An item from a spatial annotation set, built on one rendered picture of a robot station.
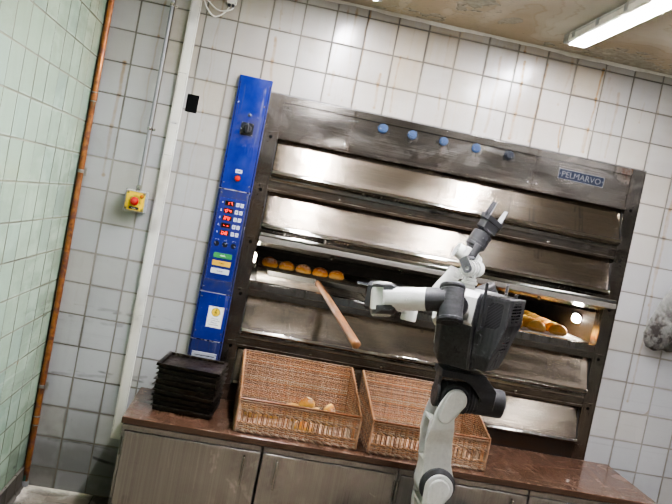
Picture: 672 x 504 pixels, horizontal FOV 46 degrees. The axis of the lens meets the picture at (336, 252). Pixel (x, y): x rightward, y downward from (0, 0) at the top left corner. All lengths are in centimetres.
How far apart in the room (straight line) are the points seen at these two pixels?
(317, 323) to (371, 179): 76
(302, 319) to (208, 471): 90
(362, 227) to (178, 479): 146
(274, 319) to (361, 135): 100
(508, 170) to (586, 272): 66
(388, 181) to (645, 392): 174
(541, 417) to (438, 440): 121
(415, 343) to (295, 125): 124
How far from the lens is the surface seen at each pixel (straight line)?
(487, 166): 410
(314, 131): 396
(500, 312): 305
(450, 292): 294
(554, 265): 421
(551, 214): 419
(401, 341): 406
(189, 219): 394
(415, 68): 404
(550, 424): 435
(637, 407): 451
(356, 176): 395
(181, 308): 398
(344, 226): 395
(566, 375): 432
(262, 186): 392
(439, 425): 318
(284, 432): 358
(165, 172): 393
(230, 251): 390
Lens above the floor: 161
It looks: 3 degrees down
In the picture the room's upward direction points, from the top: 11 degrees clockwise
